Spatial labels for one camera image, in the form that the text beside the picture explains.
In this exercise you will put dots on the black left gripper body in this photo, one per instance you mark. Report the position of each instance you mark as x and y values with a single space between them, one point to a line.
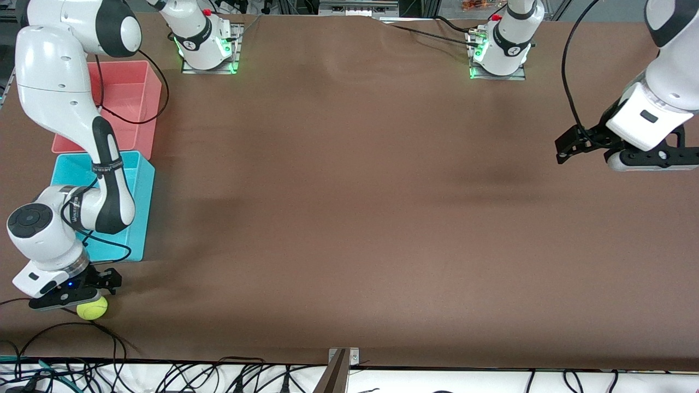
596 134

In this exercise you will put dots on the yellow tennis ball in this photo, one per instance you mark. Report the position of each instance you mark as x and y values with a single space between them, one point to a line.
92 310

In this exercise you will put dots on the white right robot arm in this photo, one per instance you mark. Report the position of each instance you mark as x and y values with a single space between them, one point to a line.
54 82

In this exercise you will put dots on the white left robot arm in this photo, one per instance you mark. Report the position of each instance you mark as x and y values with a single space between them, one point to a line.
510 38

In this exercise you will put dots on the blue plastic bin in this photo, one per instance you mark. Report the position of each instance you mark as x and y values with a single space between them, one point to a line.
139 191

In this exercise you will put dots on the pink plastic bin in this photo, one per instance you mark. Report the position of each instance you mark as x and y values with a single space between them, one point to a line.
128 87

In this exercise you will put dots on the orange items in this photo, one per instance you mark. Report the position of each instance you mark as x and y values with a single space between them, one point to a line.
480 5

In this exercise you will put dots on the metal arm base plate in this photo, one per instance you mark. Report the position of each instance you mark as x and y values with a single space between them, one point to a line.
499 78
210 71

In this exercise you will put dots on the aluminium frame post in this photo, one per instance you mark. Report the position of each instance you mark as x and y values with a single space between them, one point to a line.
431 6

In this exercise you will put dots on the grey metal camera post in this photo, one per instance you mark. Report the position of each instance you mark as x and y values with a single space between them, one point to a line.
333 379

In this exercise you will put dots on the small metal table bracket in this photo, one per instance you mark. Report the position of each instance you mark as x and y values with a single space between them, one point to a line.
354 356

